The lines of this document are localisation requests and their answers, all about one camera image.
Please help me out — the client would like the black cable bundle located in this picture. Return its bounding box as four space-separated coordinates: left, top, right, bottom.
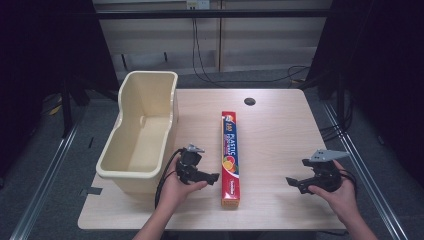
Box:
319 99 354 143

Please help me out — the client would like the black floor cable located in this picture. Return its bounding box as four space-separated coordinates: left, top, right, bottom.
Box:
287 65 313 88

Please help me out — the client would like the black hanging wall cable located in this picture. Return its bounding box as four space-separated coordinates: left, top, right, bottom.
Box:
191 18 311 85

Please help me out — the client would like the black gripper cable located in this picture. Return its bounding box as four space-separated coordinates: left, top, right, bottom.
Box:
154 148 185 210
337 168 358 198

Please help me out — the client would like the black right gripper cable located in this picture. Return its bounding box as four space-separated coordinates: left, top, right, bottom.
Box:
337 168 358 198

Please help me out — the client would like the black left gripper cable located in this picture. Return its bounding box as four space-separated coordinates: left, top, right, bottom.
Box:
154 148 185 210

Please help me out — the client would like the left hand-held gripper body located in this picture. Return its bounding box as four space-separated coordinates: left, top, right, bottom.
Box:
175 143 206 185

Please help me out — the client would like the person's right hand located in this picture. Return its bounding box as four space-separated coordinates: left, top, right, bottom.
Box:
307 159 362 226

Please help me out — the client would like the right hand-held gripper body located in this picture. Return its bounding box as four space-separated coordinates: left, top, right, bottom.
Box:
301 148 350 193

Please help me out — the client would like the black tape strip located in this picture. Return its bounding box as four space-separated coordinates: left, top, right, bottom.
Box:
79 186 103 197

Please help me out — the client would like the cream plastic bin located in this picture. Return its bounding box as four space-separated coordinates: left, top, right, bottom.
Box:
95 70 180 196

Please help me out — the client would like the red plastic wrap box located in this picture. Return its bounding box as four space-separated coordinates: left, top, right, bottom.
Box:
220 110 241 210

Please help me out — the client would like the person's left hand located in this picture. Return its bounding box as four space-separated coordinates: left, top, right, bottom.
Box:
157 163 209 214

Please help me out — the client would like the yellow floor cable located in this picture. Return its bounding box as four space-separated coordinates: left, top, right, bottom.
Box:
42 94 64 116

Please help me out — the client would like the black metal stand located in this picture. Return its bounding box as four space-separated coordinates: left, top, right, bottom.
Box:
59 71 118 139
299 0 374 134

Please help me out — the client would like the white wall socket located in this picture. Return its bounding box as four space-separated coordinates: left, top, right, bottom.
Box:
186 0 211 10

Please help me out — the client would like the black horizontal bar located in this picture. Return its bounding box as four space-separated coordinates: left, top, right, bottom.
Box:
95 9 332 20

